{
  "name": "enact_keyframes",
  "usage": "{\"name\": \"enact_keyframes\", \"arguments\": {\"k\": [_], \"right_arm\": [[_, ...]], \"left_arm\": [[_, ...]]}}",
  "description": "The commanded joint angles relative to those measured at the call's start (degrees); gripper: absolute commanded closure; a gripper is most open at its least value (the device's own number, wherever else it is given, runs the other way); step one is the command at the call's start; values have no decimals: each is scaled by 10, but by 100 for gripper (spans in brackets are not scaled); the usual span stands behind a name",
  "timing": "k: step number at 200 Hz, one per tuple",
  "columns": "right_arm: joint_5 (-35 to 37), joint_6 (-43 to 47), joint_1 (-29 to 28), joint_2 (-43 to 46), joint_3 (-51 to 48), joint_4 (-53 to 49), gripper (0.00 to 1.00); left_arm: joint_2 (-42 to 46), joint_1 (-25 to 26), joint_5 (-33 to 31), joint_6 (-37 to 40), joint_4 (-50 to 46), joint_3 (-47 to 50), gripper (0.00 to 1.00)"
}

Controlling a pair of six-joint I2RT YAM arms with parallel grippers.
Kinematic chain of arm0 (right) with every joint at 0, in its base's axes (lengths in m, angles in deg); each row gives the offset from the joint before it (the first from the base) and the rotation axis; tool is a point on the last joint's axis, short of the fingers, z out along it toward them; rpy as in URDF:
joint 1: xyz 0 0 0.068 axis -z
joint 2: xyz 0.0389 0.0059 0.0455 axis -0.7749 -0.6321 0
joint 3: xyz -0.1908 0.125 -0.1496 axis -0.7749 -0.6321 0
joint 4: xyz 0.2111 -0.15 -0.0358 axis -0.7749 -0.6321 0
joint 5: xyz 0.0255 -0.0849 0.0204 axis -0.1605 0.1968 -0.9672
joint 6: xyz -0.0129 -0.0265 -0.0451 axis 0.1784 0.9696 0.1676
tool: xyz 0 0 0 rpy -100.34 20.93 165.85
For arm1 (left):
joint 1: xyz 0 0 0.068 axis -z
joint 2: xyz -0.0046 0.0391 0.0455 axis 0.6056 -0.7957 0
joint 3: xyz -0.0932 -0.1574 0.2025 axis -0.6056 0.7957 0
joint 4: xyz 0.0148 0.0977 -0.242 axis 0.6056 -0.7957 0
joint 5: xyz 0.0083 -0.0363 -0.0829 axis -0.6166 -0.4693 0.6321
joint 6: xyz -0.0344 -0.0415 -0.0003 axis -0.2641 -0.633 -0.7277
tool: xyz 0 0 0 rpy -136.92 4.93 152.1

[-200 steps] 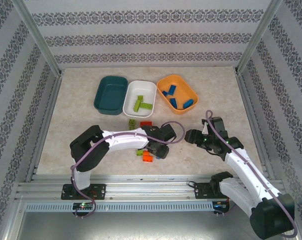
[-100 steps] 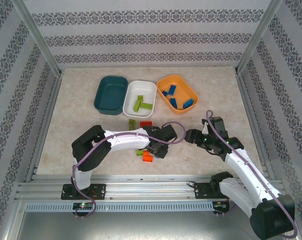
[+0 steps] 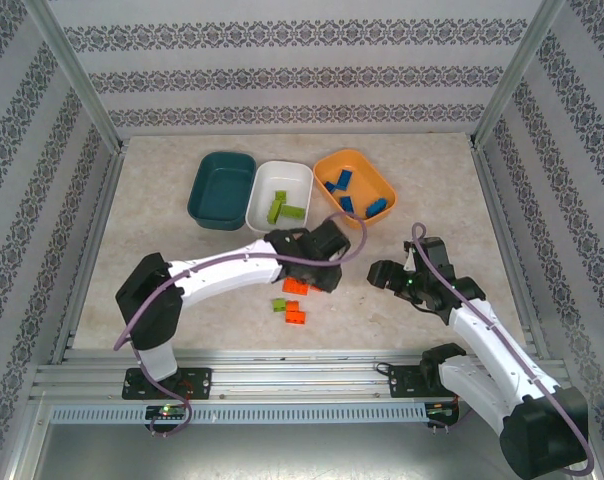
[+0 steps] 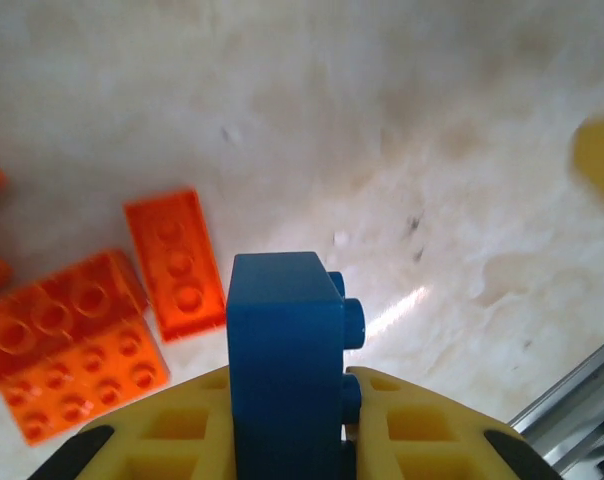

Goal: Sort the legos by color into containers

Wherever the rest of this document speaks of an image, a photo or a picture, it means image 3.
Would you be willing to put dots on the green lego brick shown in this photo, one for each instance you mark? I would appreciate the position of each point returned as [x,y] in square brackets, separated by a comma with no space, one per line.
[280,196]
[294,212]
[275,211]
[279,304]

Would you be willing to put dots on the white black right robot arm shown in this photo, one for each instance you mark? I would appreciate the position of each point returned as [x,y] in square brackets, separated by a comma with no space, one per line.
[474,340]

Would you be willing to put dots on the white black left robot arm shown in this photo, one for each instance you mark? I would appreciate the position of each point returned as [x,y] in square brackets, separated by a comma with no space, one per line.
[227,280]

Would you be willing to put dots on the white plastic container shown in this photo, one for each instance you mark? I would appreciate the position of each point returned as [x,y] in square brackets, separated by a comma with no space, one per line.
[282,180]

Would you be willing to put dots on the teal plastic container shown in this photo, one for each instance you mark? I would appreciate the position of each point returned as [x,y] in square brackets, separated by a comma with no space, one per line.
[222,190]

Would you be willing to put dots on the orange plastic container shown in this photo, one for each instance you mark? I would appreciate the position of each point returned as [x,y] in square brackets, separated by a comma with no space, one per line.
[367,175]

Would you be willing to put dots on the small circuit board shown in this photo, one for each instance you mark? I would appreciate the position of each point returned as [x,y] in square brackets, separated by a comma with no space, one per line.
[439,410]
[167,411]

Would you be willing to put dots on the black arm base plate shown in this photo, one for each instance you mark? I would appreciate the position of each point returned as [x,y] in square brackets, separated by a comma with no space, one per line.
[402,382]
[199,382]

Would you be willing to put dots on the aluminium side rail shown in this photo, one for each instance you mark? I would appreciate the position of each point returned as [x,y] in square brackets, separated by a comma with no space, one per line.
[511,250]
[89,250]

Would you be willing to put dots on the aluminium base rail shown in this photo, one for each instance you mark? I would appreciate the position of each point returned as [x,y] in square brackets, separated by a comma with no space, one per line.
[292,380]

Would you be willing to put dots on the aluminium frame post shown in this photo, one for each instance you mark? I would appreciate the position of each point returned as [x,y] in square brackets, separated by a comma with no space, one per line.
[77,75]
[514,75]

